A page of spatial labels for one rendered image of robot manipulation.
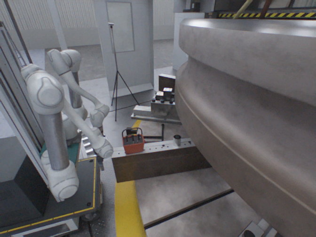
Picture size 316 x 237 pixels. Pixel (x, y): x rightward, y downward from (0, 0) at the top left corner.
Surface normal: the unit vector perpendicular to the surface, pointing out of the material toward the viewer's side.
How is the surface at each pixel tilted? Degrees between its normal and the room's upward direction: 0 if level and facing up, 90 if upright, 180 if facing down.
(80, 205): 0
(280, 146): 77
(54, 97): 84
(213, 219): 0
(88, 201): 0
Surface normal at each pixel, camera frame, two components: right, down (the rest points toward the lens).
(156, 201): 0.00, -0.84
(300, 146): -0.87, 0.26
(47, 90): 0.68, 0.37
